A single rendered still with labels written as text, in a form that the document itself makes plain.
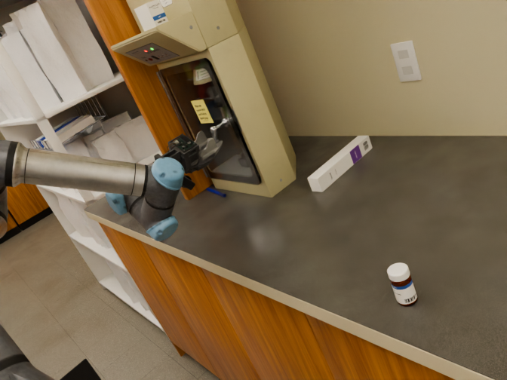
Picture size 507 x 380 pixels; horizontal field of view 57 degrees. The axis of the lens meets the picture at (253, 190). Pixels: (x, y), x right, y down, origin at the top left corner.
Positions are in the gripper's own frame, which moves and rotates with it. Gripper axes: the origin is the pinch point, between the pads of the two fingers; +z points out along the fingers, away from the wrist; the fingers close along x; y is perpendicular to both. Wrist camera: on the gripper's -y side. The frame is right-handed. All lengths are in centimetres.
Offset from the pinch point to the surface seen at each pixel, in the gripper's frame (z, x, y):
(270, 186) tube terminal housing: 6.4, -15.8, -11.5
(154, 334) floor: -22, 50, -162
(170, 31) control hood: -2.9, 10.0, 32.9
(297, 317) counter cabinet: -22, -51, -8
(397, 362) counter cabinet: -22, -75, 6
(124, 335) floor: -33, 68, -173
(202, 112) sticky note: 4.1, 10.5, 3.5
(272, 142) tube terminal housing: 13.3, -10.1, -1.7
